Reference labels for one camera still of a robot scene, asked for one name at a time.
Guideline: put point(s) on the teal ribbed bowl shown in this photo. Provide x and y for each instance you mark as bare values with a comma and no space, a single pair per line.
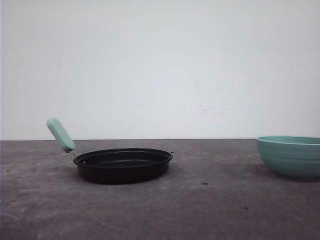
293,157

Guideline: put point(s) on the black pan with green handle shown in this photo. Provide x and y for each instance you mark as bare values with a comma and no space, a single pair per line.
115,166

